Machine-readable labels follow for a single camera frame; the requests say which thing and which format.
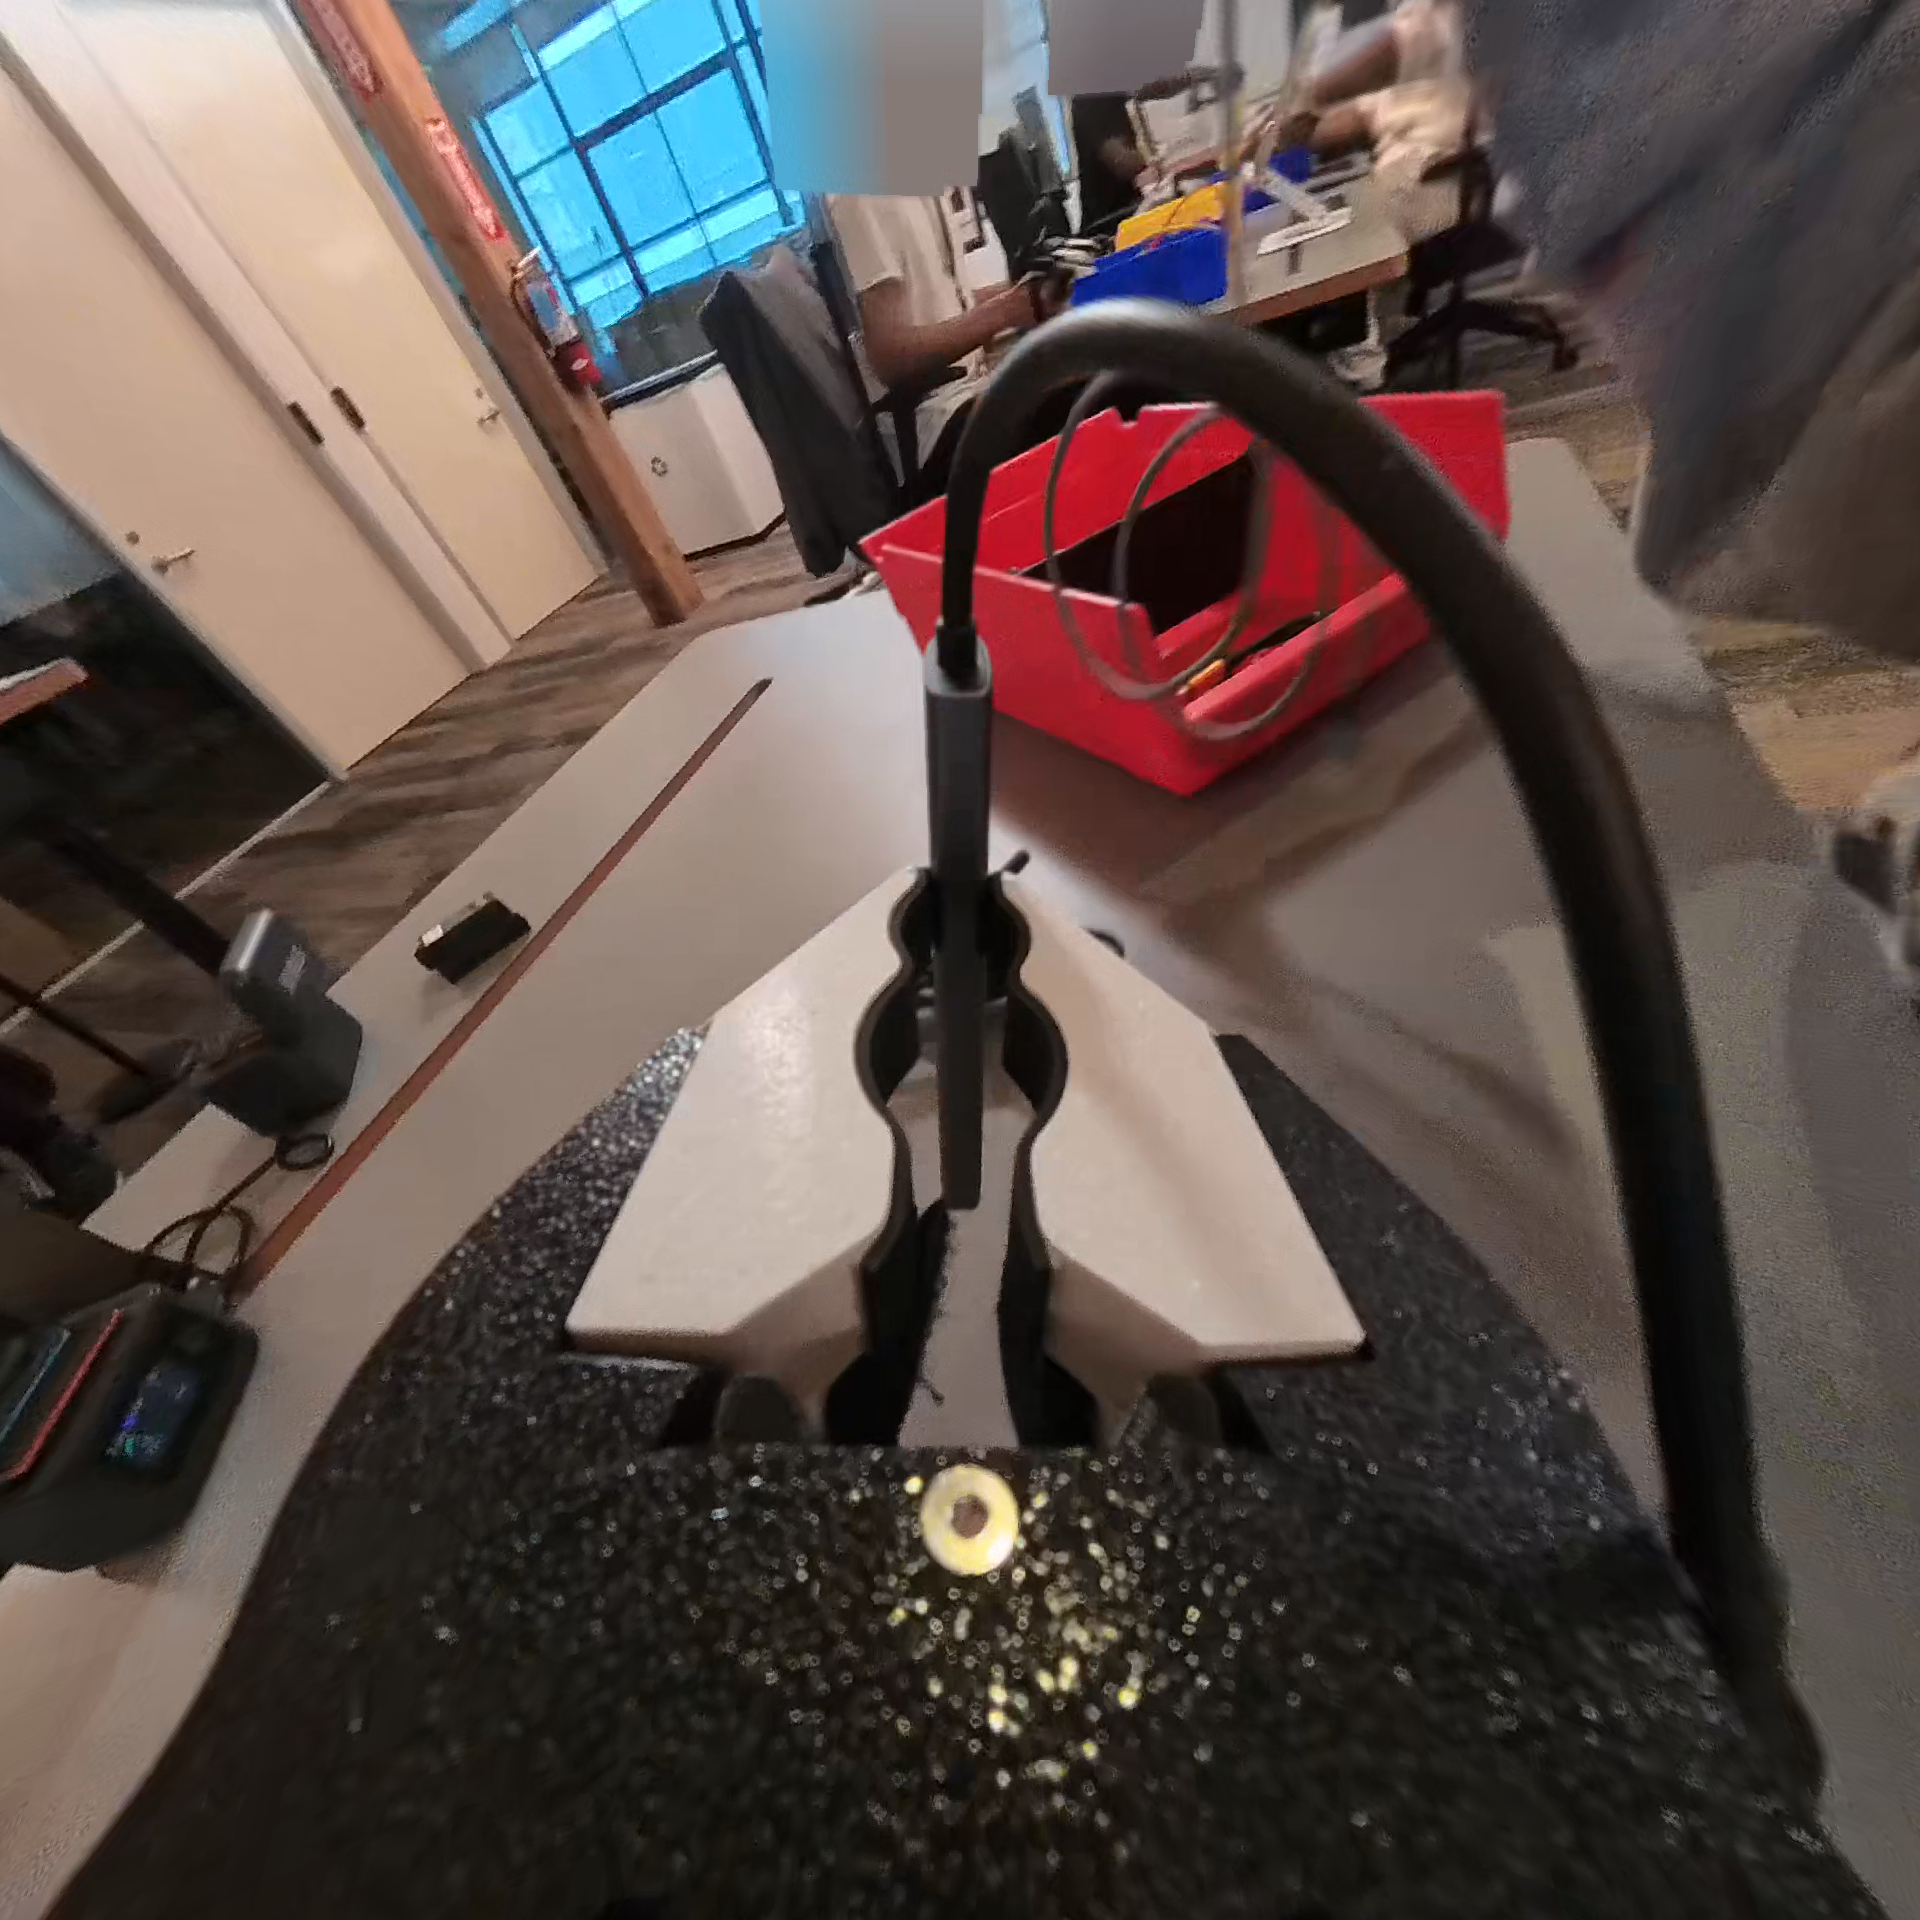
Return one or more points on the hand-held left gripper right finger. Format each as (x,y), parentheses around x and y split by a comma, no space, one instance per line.
(1186,1200)

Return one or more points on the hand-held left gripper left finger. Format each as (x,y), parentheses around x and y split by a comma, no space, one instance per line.
(749,1186)

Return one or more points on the red plastic bin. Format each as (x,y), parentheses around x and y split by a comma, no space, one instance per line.
(1078,689)

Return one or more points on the black battery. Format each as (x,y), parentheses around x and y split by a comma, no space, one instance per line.
(471,938)

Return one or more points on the dark grey charger dock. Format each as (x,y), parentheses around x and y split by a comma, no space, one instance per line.
(291,1037)

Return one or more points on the black charging case with screen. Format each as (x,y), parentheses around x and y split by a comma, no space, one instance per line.
(119,1426)

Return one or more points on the white recycling bin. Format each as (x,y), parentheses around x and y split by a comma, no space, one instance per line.
(695,463)

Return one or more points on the black office chair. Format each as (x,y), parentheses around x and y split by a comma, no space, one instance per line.
(1477,268)
(783,405)

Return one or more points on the red fire extinguisher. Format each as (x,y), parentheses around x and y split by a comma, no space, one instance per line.
(562,323)

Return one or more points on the blue plastic bin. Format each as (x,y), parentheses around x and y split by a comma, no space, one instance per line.
(1153,271)

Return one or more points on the cream single door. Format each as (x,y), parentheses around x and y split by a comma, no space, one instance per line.
(180,451)

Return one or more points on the background table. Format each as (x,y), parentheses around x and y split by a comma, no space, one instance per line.
(1321,278)

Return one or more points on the yellow plastic bin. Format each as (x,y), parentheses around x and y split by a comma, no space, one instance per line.
(1186,215)

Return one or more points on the blue window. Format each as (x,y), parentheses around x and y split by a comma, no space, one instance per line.
(645,151)

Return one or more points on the cream double door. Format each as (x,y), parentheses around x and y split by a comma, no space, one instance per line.
(300,227)

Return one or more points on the wooden post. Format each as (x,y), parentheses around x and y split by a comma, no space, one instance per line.
(510,302)

